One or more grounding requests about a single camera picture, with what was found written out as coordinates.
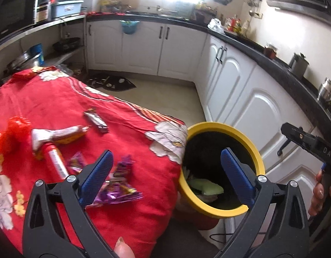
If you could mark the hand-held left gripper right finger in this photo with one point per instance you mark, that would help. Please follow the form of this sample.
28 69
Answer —
236 178

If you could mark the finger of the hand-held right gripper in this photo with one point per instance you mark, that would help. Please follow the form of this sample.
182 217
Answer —
298 135

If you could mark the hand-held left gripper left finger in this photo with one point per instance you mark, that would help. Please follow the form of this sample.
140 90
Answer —
97 180

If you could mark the large purple snack wrapper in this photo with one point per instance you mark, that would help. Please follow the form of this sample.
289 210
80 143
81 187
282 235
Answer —
117 185

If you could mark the small purple snack wrapper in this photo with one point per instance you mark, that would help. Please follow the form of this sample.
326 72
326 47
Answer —
76 164

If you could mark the green foam net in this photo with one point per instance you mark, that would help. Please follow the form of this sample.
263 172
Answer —
205 187

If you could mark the silver red snack wrapper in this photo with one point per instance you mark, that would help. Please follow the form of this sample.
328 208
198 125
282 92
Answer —
54 158

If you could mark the white bin with yellow rim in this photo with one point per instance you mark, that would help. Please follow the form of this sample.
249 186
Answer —
216 125

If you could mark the white orange snack wrapper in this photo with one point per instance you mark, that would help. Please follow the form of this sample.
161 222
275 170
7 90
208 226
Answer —
60 135

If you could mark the dark brown snack wrapper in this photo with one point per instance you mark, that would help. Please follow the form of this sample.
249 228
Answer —
97 121

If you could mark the red foam net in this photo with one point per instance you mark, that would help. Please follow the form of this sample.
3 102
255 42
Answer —
12 134

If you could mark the person's right hand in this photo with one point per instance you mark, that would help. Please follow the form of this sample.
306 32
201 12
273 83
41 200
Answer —
317 196

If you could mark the person's left hand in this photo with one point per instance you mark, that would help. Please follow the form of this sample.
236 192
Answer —
123 248

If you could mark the steel kettle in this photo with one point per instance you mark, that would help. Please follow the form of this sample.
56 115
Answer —
326 91

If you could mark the grey metal jug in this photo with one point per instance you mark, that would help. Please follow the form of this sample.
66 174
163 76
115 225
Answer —
299 65

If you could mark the dark grey seat cushion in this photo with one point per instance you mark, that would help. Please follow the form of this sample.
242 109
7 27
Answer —
189 242

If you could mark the red floral blanket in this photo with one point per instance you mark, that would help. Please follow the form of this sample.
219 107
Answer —
74 96

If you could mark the brown glass jar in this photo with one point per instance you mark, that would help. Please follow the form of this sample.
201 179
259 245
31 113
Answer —
270 51

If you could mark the dark floor mat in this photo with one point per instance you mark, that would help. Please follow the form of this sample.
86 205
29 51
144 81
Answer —
111 82

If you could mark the yellow oil bottle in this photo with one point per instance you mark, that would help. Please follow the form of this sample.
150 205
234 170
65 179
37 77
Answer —
245 26

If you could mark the red label sauce bottle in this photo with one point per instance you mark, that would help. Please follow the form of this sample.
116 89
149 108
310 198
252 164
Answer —
233 24

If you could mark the clear plastic bag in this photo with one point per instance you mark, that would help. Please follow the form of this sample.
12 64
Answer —
215 26

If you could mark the black wok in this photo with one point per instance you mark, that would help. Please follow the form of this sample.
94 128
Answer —
66 45

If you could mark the blue pot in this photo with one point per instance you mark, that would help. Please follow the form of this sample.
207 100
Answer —
37 53

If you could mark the hanging kitchen utensils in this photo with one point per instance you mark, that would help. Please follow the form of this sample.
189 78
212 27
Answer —
254 2

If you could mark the stacked steel pots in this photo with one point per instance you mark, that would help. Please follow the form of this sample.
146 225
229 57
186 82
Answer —
20 60

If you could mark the white kitchen cabinet unit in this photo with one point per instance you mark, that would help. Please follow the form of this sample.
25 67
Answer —
144 45

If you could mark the blue hanging bin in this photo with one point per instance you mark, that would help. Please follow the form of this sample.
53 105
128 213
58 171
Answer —
130 27

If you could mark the steel shelf table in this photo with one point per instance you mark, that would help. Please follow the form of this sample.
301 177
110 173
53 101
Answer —
33 28

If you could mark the pale blue knife block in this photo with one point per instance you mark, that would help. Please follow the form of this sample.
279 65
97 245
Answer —
184 7

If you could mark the blue plastic dish box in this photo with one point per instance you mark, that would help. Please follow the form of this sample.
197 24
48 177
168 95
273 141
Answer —
67 8

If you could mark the black blender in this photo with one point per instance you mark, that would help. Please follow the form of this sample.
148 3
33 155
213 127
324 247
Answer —
44 2

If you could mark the black microwave oven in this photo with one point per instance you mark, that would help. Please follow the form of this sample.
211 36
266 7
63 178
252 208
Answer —
15 13

